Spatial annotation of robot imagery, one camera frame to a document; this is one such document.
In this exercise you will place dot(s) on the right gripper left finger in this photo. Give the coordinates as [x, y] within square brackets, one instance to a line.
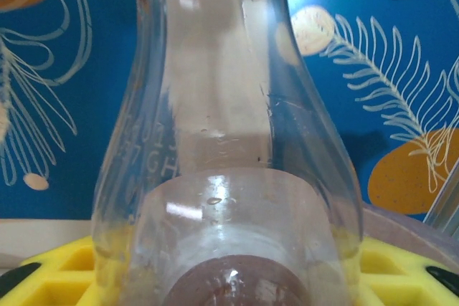
[54, 284]

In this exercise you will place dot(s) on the aluminium frame post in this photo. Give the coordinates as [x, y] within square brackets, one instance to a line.
[446, 205]

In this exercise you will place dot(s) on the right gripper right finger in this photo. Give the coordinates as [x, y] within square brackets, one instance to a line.
[401, 281]

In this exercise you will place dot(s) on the red-label bottle with red cap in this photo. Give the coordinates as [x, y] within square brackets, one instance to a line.
[222, 105]

